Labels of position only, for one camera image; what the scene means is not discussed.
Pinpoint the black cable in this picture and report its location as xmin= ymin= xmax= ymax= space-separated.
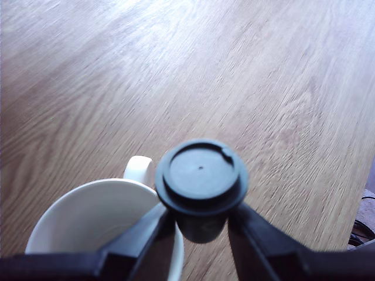
xmin=347 ymin=218 xmax=375 ymax=250

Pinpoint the dark illustrated mug white handle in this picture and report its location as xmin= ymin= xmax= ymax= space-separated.
xmin=25 ymin=156 xmax=185 ymax=281

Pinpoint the black coffee capsule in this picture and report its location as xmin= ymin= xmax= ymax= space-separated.
xmin=155 ymin=139 xmax=250 ymax=244

